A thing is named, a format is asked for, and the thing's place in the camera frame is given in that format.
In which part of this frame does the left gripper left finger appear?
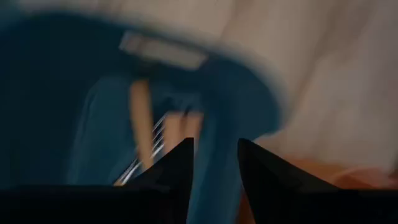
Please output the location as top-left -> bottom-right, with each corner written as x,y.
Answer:
0,138 -> 195,224

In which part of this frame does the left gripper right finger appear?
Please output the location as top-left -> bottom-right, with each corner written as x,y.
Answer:
238,138 -> 398,224

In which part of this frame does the orange-handled fork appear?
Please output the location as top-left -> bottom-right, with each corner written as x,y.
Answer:
185,111 -> 205,144
113,79 -> 155,187
151,111 -> 185,156

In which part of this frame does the orange plastic bin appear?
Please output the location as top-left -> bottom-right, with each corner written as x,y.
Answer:
238,155 -> 398,224

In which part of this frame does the dark blue plastic bin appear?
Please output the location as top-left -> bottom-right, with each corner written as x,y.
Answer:
0,9 -> 282,224

